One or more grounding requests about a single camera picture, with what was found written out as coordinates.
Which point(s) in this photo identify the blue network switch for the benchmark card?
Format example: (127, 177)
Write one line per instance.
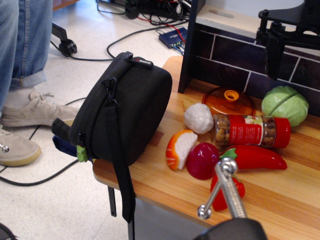
(174, 38)

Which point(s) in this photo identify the black chair caster leg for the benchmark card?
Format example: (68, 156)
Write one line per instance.
(67, 46)

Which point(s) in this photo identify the dark brick backsplash shelf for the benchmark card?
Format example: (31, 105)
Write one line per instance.
(221, 49)

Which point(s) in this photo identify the orange glass pot lid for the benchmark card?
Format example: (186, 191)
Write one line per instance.
(223, 100)

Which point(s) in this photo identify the red toy chili pepper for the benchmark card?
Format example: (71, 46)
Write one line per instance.
(254, 157)

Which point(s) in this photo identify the purple toy onion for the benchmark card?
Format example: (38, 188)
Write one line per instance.
(201, 161)

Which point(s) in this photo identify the green toy cabbage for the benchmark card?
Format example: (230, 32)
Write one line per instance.
(285, 102)

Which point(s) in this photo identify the black table leg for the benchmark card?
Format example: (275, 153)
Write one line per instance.
(112, 201)

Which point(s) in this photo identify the beige sneaker lower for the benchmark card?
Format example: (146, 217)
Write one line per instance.
(16, 151)

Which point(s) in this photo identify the toy shrimp sushi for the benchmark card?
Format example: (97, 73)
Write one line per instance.
(179, 147)

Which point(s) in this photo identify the person right leg jeans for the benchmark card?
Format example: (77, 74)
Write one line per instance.
(25, 33)

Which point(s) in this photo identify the red toy strawberry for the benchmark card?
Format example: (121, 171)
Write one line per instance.
(219, 204)

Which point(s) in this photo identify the beige sneaker upper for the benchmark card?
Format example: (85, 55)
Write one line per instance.
(38, 111)

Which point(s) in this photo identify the black clamp base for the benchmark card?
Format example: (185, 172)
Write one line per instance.
(235, 229)

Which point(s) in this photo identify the nut jar red lid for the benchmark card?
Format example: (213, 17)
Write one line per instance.
(262, 131)

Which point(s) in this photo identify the beige sneaker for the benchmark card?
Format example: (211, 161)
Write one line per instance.
(16, 151)
(38, 111)

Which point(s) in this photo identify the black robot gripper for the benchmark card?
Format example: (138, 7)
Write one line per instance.
(298, 27)

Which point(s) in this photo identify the blue black clamp handle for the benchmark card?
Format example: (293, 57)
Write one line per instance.
(61, 141)

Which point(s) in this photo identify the white toy garlic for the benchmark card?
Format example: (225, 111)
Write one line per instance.
(198, 118)

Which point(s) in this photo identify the black zipper bag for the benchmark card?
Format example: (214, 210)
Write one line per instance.
(134, 92)

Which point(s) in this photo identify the green zipper pull tag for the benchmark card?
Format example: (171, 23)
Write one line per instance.
(81, 153)

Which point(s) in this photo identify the toy ice cream cone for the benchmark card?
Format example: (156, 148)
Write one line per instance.
(186, 102)

